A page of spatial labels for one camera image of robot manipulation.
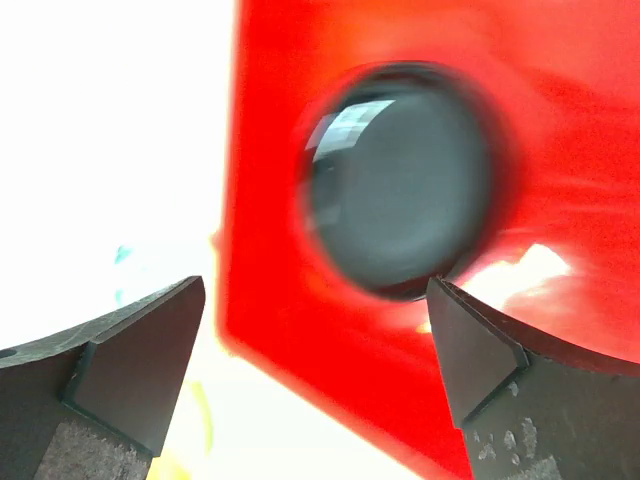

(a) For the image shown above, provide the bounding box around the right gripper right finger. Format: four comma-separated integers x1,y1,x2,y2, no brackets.
426,278,639,479

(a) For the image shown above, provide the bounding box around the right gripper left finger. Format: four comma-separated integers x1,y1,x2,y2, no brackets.
1,276,205,479

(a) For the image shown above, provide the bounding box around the black plate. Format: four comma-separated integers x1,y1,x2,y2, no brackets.
302,61,509,302

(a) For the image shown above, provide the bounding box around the red plastic bin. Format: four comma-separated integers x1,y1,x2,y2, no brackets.
217,1,639,479

